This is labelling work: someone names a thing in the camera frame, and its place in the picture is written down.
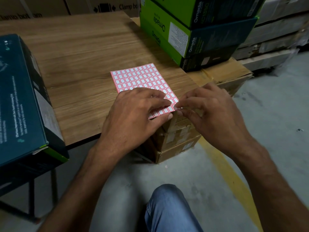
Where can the person's right hand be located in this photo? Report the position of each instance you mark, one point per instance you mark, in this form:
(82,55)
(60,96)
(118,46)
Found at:
(217,118)

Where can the person's left hand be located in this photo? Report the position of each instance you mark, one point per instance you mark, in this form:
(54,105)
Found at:
(128,118)

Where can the person's left middle finger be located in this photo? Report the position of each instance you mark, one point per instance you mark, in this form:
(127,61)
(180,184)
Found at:
(152,93)

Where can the person's right thumb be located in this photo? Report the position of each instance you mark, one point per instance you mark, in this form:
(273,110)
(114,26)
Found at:
(190,119)

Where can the person's left thumb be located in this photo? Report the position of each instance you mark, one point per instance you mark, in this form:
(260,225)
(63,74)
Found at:
(163,118)

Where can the person's right middle finger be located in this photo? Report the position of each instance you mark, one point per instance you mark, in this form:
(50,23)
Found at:
(196,94)

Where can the red-bordered label sticker sheet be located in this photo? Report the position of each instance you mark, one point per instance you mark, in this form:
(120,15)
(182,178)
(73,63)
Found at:
(140,79)

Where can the person's left forearm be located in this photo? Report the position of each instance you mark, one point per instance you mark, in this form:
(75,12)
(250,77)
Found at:
(79,190)

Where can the person's right forearm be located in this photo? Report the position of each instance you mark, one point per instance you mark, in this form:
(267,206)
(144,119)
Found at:
(272,188)

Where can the small brown cardboard box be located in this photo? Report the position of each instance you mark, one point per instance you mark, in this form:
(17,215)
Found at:
(176,140)
(173,153)
(177,123)

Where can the green and teal product box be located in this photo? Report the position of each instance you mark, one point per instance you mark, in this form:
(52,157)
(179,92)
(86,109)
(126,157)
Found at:
(212,9)
(210,59)
(205,37)

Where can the person's blue jeans leg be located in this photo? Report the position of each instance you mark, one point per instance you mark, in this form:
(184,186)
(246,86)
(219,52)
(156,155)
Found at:
(169,210)

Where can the brown printed shipping carton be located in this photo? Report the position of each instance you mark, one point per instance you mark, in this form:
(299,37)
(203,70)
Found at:
(106,6)
(31,7)

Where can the stack of wooden pallets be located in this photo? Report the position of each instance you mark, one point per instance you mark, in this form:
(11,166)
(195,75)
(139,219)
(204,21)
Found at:
(275,33)

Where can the dark teal product box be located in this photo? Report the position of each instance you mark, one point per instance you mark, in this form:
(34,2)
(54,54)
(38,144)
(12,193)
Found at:
(21,99)

